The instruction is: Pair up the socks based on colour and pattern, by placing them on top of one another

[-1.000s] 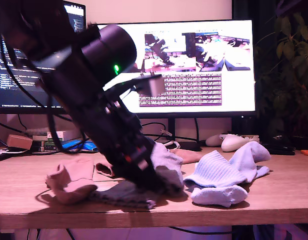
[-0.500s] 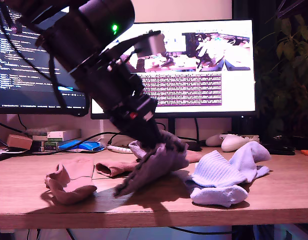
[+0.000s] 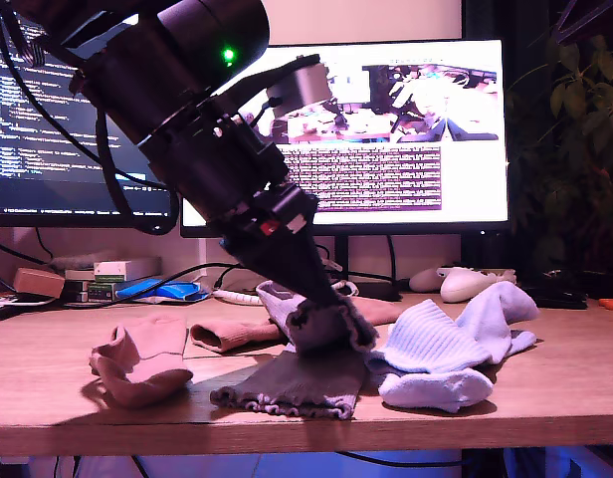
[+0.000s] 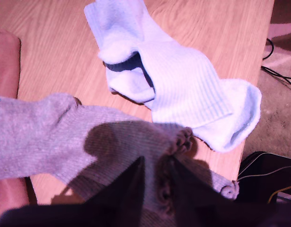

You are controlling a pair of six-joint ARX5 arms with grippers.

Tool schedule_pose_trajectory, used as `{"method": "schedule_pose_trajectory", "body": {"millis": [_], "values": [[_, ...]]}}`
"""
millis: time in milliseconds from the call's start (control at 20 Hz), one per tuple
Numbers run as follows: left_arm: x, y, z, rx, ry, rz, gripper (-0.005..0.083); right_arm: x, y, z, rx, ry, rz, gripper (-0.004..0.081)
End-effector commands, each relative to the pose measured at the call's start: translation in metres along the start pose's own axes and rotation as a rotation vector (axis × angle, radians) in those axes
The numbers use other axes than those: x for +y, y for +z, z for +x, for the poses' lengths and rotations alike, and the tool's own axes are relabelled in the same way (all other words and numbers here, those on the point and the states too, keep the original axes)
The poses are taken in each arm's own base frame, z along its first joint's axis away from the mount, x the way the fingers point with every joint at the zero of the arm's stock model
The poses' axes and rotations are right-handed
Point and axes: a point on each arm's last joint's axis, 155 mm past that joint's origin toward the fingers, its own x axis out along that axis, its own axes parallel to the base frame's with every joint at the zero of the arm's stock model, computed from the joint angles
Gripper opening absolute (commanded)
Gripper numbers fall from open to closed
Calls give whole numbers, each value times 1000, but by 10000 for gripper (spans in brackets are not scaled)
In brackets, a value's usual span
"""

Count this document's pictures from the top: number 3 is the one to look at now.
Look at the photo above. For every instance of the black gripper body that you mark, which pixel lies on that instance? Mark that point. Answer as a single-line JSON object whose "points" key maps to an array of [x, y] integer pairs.
{"points": [[227, 174]]}

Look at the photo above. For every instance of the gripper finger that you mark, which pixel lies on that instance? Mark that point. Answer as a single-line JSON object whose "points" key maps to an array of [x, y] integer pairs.
{"points": [[271, 264], [311, 254], [600, 17]]}

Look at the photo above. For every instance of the grey frilled cuff sock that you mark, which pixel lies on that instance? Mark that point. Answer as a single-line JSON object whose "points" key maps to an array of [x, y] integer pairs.
{"points": [[296, 383], [321, 328]]}

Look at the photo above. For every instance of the pink sock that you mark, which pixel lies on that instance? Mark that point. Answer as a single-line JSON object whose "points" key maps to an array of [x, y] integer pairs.
{"points": [[142, 358], [227, 336]]}

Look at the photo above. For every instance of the white ribbed sock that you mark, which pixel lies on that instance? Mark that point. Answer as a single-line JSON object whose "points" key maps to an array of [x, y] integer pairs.
{"points": [[436, 391], [436, 338]]}

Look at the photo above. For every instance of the bright screen black monitor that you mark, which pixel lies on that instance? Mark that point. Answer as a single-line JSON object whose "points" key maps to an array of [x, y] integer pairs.
{"points": [[386, 174]]}

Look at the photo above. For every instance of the beige computer mouse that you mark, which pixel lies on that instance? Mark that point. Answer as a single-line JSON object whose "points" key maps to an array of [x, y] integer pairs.
{"points": [[425, 280]]}

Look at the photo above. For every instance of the blue plastic bag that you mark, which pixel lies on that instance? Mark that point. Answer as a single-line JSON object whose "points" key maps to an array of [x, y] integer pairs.
{"points": [[152, 289]]}

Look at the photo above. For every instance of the green leafy houseplant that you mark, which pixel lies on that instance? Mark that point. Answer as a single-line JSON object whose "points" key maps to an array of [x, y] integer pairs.
{"points": [[580, 149]]}

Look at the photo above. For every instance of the white and green box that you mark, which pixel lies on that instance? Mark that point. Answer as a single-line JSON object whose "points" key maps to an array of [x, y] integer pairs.
{"points": [[110, 271]]}

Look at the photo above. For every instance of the white game controller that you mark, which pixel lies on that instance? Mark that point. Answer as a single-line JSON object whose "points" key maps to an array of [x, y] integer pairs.
{"points": [[466, 286]]}

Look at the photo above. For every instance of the green printed small box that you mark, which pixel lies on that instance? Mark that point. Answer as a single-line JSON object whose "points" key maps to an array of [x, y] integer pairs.
{"points": [[100, 293]]}

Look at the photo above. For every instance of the dark code screen monitor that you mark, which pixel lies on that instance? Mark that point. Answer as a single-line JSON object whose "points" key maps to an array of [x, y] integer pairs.
{"points": [[38, 164]]}

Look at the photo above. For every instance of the small cardboard box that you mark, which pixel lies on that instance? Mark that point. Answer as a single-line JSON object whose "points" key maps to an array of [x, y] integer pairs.
{"points": [[38, 283]]}

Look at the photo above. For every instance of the black pouch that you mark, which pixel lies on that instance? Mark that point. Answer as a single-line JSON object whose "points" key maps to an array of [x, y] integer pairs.
{"points": [[550, 298]]}

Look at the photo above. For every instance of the black keyboard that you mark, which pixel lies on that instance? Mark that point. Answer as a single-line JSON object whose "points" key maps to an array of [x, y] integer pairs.
{"points": [[8, 311]]}

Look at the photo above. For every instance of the small orange object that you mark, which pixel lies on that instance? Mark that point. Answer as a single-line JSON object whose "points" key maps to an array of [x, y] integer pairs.
{"points": [[612, 304]]}

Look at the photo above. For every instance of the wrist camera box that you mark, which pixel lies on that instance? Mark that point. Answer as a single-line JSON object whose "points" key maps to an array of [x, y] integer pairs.
{"points": [[301, 87]]}

